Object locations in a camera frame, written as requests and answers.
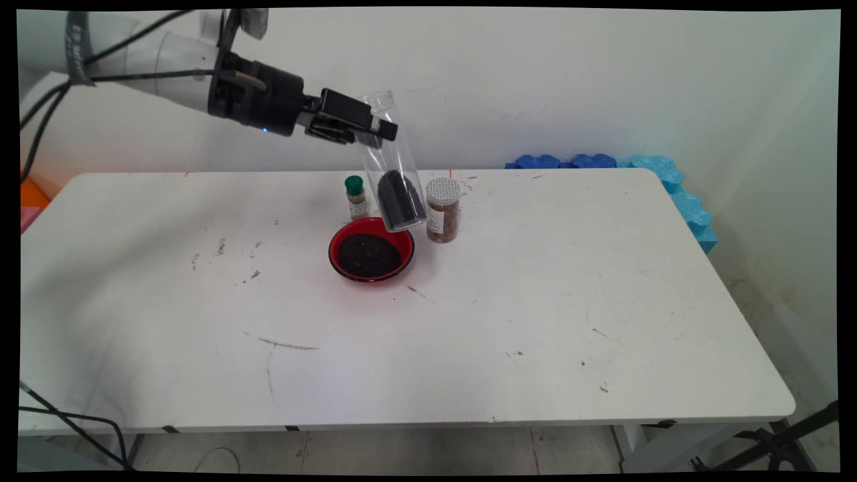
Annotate tall clear jar black seeds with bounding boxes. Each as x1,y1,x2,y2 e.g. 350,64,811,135
360,90,429,233

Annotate black velcro strap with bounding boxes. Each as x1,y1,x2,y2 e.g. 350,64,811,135
65,10,96,88

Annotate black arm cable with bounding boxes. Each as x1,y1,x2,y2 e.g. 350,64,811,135
20,9,196,131

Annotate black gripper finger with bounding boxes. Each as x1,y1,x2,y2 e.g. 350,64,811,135
319,88,400,143
305,114,360,146

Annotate red bowl with black seeds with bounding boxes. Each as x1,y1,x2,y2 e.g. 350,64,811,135
328,216,416,283

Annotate orange block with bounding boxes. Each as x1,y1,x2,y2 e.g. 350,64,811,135
20,175,52,212

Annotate black cable with beige end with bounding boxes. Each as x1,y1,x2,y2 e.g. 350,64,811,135
20,69,267,183

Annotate small green-lid spice bottle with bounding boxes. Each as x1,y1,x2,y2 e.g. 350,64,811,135
344,175,370,222

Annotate black floor cable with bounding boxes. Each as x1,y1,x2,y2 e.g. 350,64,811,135
19,382,131,469

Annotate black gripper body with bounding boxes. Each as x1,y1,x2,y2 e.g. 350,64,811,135
208,52,321,139

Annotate white-lid brown spice jar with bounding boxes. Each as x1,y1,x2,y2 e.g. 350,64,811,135
426,177,462,244

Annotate black tripod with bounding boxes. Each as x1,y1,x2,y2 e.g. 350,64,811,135
690,400,839,473

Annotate white table leg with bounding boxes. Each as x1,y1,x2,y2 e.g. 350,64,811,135
107,434,145,469

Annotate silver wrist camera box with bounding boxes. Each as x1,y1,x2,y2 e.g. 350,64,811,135
238,8,270,39

